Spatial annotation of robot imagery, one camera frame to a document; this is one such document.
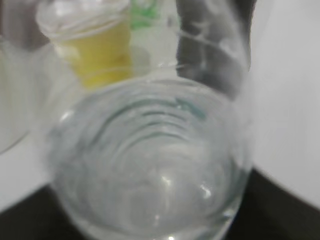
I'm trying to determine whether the clear water bottle green label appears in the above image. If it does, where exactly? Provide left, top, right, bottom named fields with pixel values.
left=38, top=78, right=252, bottom=240

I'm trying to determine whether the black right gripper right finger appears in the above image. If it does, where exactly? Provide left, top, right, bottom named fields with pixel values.
left=227, top=169, right=320, bottom=240

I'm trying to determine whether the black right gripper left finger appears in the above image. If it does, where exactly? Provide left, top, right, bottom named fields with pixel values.
left=0, top=185, right=75, bottom=240

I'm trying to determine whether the cola bottle red label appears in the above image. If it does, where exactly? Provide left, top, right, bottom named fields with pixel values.
left=176, top=0, right=256, bottom=100

